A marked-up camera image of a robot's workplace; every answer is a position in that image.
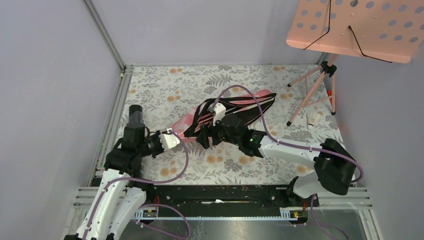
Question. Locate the aluminium frame rail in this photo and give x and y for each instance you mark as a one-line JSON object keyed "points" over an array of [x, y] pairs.
{"points": [[98, 82]]}

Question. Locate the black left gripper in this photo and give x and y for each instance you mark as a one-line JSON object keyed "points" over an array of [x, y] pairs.
{"points": [[157, 135]]}

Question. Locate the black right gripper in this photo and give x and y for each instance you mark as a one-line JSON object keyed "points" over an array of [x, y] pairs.
{"points": [[203, 138]]}

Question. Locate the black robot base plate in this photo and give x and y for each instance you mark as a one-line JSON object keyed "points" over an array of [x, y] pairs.
{"points": [[221, 201]]}

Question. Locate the pink racket bag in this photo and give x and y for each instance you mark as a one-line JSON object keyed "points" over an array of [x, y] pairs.
{"points": [[243, 106]]}

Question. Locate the pink music stand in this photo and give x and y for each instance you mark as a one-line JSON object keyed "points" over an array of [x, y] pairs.
{"points": [[389, 31]]}

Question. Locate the floral fern tablecloth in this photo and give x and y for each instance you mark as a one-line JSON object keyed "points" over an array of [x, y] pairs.
{"points": [[167, 93]]}

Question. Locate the white shuttlecock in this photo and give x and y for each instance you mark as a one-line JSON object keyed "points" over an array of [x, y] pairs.
{"points": [[312, 119]]}

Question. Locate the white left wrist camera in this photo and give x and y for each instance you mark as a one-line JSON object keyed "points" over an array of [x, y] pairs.
{"points": [[169, 140]]}

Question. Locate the black shuttlecock tube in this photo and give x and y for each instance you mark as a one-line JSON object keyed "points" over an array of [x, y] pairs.
{"points": [[135, 115]]}

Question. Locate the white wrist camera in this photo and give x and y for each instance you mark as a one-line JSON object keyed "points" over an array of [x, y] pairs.
{"points": [[218, 111], [169, 140]]}

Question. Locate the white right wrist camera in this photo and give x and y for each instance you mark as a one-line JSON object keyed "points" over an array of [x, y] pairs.
{"points": [[218, 111]]}

